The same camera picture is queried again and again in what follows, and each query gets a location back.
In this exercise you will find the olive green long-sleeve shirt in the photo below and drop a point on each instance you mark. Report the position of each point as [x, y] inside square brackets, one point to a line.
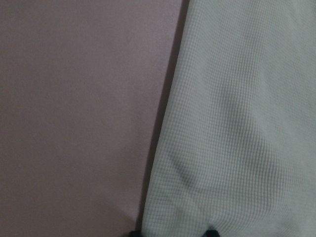
[237, 147]

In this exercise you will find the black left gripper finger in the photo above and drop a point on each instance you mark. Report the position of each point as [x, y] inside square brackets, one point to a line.
[211, 233]

